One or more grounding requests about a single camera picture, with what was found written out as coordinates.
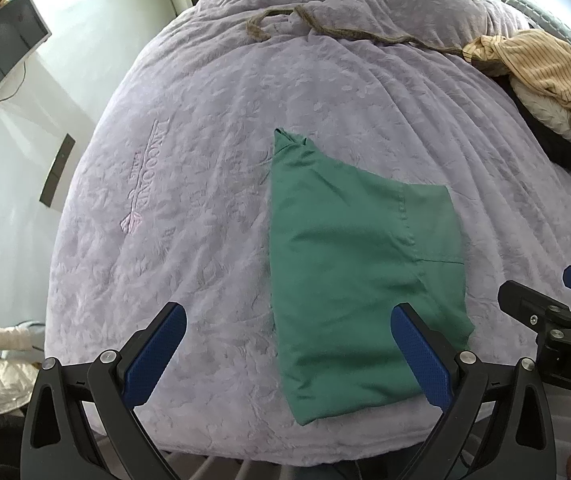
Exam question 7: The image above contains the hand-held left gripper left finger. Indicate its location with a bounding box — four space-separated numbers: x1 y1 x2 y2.
19 301 187 480

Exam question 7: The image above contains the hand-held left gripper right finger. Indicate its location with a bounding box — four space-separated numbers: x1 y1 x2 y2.
390 302 559 480

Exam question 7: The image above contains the green work jacket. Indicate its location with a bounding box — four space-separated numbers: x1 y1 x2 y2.
268 129 476 426

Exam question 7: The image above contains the black garment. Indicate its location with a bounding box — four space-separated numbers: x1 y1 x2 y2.
485 60 571 172

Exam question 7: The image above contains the cream knit sweater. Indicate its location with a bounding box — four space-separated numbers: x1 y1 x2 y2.
508 77 571 142

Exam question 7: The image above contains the lavender plush blanket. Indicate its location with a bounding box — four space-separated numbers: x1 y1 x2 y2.
42 0 571 471

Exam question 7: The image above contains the dark rectangular strip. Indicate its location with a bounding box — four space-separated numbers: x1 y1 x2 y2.
39 133 77 207

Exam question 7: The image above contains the yellow striped garment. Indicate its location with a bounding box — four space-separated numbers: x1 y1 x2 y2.
462 29 571 133

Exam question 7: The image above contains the curved computer monitor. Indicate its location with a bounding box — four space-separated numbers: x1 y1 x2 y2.
0 0 52 133

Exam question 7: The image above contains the monitor cable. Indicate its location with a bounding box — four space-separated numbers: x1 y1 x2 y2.
0 57 27 105

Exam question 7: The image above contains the brown cord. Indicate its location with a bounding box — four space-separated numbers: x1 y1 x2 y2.
245 2 466 56

